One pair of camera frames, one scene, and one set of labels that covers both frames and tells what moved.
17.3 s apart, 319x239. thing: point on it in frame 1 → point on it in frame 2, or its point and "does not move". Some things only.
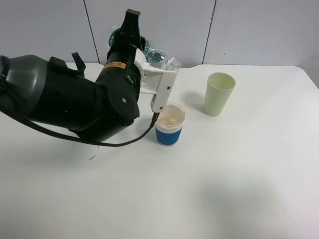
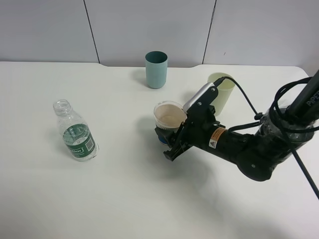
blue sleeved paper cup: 169,125 does not move
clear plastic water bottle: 154,57 → 76,135
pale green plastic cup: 220,87 does not move
